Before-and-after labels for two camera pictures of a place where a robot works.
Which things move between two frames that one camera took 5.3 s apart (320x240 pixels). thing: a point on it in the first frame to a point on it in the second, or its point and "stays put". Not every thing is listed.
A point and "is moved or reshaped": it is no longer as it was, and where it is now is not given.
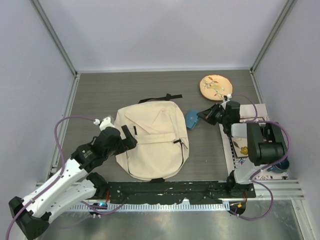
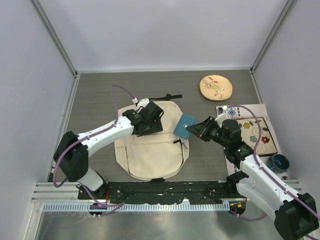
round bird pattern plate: [215, 86] stays put
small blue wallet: [191, 118] is moved or reshaped
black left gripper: [131, 141] to [156, 127]
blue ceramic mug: [280, 167] stays put
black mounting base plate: [169, 192] stays put
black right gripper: [208, 115] to [201, 129]
